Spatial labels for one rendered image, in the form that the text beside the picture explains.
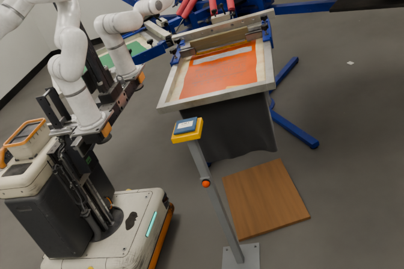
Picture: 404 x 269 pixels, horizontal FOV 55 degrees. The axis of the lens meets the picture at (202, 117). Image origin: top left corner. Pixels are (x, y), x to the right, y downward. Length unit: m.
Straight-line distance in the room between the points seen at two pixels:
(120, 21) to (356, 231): 1.66
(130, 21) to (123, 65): 0.22
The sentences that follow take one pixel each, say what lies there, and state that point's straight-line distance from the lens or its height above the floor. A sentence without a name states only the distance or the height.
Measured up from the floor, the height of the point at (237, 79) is 0.95.
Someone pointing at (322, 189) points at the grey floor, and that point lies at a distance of 2.61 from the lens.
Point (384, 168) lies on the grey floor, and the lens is 2.72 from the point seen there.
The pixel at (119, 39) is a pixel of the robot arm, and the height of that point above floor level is 1.32.
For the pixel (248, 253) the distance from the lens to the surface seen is 2.36.
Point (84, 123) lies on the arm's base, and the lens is 1.66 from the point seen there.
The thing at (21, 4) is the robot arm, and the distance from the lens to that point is 1.52.
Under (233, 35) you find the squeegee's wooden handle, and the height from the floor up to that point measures 1.03.
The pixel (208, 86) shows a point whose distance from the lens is 1.99.
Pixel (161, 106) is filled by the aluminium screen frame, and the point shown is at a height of 0.99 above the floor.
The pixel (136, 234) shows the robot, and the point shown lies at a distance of 2.37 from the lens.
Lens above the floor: 1.83
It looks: 30 degrees down
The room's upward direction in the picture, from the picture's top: 21 degrees counter-clockwise
